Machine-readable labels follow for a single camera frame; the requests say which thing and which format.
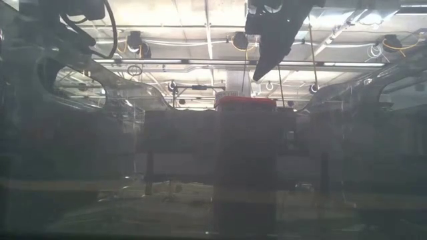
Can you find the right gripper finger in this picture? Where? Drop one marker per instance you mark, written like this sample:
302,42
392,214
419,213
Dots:
273,53

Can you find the pink-lid spice jar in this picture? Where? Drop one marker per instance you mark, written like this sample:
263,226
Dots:
247,103

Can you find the clear plastic bin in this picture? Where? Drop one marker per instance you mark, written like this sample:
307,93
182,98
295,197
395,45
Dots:
83,166

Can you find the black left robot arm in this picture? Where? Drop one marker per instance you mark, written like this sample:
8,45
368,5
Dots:
76,30

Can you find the long ceiling light strip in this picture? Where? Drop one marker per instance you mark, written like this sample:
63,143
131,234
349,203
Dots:
150,61

